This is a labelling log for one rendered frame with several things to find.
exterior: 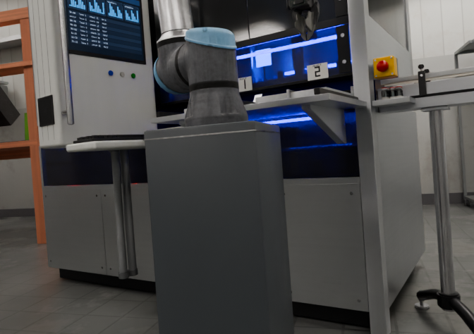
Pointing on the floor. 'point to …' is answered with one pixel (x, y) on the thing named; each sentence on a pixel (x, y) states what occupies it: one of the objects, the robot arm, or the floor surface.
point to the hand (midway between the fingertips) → (307, 37)
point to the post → (368, 156)
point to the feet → (452, 301)
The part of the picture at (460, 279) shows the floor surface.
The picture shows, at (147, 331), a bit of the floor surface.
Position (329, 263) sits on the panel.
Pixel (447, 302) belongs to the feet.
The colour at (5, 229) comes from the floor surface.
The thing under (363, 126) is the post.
